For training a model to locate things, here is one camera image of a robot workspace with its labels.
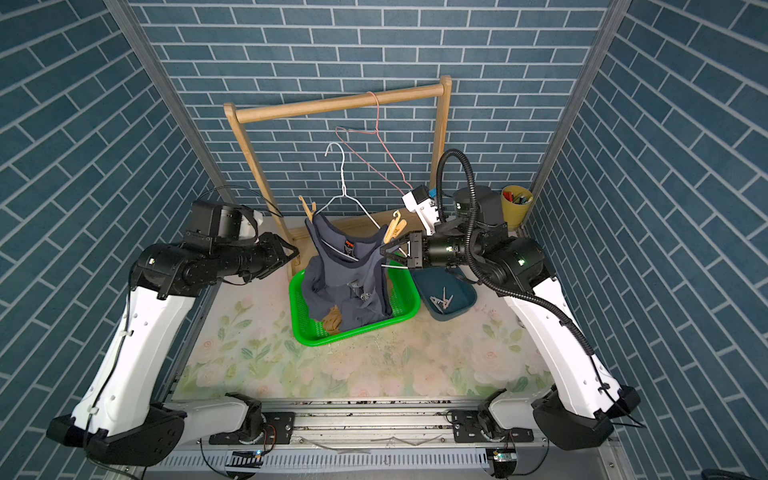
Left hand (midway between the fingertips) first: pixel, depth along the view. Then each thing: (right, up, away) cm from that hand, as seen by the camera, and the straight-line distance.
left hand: (305, 253), depth 65 cm
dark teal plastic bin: (+32, -11, +35) cm, 49 cm away
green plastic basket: (+23, -16, +31) cm, 42 cm away
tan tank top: (0, -21, +24) cm, 32 cm away
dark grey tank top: (+8, -5, +4) cm, 11 cm away
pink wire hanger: (+15, +36, +34) cm, 52 cm away
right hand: (+19, 0, -10) cm, 21 cm away
